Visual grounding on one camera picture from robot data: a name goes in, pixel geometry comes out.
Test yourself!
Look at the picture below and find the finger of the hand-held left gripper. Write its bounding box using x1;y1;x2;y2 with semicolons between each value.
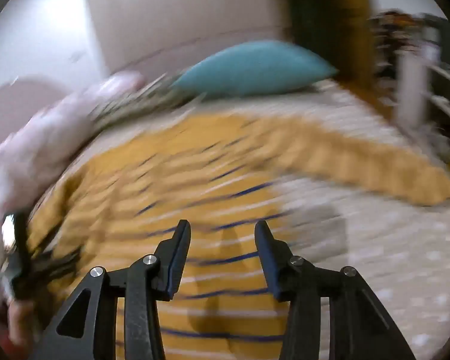
32;247;82;284

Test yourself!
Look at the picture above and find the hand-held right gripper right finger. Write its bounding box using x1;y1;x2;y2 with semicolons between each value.
254;220;417;360

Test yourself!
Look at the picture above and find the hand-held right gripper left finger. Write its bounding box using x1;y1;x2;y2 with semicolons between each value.
30;220;192;360

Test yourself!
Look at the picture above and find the yellow striped shirt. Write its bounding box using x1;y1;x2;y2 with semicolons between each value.
26;114;450;360

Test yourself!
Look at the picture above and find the person's left hand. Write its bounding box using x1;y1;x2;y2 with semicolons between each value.
5;299;37;349

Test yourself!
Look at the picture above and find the patterned bed sheet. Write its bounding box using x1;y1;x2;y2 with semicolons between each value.
60;79;450;360

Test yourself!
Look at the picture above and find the pink floral quilt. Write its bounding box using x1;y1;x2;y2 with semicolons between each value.
0;71;147;308

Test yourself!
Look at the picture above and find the olive spotted pillow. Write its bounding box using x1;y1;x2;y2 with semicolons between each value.
92;77;197;130

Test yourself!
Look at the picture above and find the round pale headboard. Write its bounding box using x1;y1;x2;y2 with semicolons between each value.
0;77;72;147

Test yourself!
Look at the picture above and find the teal pillow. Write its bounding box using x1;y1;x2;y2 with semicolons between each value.
170;40;340;99

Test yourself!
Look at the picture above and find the white rack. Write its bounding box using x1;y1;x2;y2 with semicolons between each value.
395;26;450;147

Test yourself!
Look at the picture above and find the yellow curtain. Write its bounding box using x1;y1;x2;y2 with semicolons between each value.
285;0;377;83

